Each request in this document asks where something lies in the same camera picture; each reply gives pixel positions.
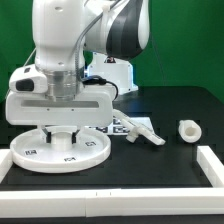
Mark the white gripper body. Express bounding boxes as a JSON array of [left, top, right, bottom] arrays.
[[5, 84, 116, 127]]

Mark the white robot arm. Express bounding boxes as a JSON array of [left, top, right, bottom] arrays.
[[6, 0, 149, 127]]

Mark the white fence bar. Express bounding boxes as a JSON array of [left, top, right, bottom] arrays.
[[0, 149, 13, 183], [0, 188, 224, 218], [196, 146, 224, 188]]

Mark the white cross table base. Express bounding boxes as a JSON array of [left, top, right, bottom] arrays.
[[113, 109, 165, 146]]

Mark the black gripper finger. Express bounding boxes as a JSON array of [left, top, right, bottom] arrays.
[[71, 127, 81, 144], [40, 126, 51, 143]]

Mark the white fence bar front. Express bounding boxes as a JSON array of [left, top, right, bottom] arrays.
[[0, 188, 224, 218]]

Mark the paper sheet with markers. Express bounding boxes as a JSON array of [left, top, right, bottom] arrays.
[[90, 117, 154, 135]]

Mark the white round table top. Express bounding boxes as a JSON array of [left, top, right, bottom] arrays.
[[10, 126, 111, 173]]

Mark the grey camera cable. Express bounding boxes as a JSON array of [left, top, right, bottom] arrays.
[[4, 46, 37, 100]]

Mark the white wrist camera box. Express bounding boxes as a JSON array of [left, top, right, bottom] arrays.
[[9, 65, 48, 93]]

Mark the white fence bar right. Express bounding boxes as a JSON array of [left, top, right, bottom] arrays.
[[196, 146, 224, 188]]

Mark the white fence bar left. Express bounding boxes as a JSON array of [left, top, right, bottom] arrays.
[[0, 149, 13, 183]]

